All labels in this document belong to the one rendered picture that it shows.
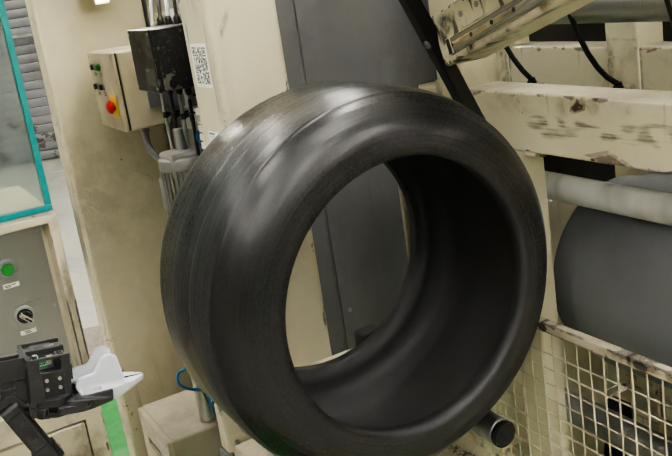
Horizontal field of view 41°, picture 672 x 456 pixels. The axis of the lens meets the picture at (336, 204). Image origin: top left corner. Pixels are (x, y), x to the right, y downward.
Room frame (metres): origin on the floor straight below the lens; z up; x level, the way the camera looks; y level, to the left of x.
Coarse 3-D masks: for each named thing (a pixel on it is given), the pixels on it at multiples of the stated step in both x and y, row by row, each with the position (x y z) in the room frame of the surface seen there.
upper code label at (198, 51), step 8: (192, 48) 1.56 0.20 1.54; (200, 48) 1.52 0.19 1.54; (192, 56) 1.57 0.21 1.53; (200, 56) 1.53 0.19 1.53; (200, 64) 1.54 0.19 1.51; (208, 64) 1.50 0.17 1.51; (200, 72) 1.54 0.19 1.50; (208, 72) 1.51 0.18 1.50; (200, 80) 1.55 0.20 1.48; (208, 80) 1.51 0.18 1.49
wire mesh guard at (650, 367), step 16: (544, 320) 1.43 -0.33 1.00; (560, 336) 1.39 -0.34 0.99; (576, 336) 1.35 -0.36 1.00; (544, 352) 1.44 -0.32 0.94; (576, 352) 1.36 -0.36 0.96; (608, 352) 1.29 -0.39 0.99; (624, 352) 1.27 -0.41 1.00; (640, 368) 1.23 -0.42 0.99; (656, 368) 1.20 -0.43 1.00; (544, 384) 1.44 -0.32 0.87; (592, 384) 1.34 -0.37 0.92; (656, 400) 1.22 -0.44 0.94; (528, 416) 1.50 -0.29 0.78; (528, 432) 1.50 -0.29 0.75; (560, 432) 1.42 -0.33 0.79; (608, 432) 1.31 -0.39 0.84
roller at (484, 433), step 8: (488, 416) 1.28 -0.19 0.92; (496, 416) 1.27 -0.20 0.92; (480, 424) 1.27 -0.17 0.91; (488, 424) 1.26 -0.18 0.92; (496, 424) 1.25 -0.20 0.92; (504, 424) 1.25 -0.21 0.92; (512, 424) 1.26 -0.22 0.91; (480, 432) 1.27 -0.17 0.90; (488, 432) 1.25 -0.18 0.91; (496, 432) 1.24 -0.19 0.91; (504, 432) 1.25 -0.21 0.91; (512, 432) 1.26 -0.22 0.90; (488, 440) 1.26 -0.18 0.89; (496, 440) 1.24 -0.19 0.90; (504, 440) 1.25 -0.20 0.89; (512, 440) 1.25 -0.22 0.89
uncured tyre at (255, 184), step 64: (256, 128) 1.24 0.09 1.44; (320, 128) 1.16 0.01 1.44; (384, 128) 1.18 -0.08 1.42; (448, 128) 1.22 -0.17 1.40; (192, 192) 1.24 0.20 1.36; (256, 192) 1.12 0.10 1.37; (320, 192) 1.12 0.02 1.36; (448, 192) 1.52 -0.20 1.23; (512, 192) 1.26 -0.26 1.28; (192, 256) 1.16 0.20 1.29; (256, 256) 1.08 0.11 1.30; (448, 256) 1.52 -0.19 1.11; (512, 256) 1.40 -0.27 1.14; (192, 320) 1.13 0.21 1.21; (256, 320) 1.07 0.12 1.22; (384, 320) 1.50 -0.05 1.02; (448, 320) 1.48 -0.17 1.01; (512, 320) 1.26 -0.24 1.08; (256, 384) 1.07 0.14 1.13; (320, 384) 1.40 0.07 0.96; (384, 384) 1.43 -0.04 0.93; (448, 384) 1.36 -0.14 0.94; (320, 448) 1.10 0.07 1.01; (384, 448) 1.14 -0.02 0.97
